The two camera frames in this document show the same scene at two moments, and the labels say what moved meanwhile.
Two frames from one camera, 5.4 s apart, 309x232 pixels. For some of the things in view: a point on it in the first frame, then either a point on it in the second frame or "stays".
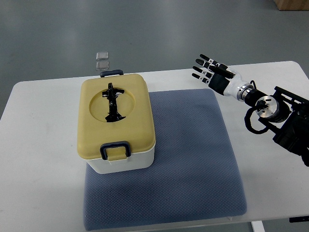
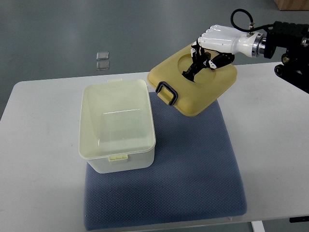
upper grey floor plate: x=102 y=55 stays
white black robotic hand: x=222 y=79 → x=215 y=47
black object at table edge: x=299 y=219 stays
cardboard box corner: x=292 y=5 stays
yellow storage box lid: x=115 y=118 → x=191 y=98
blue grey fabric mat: x=195 y=176 stays
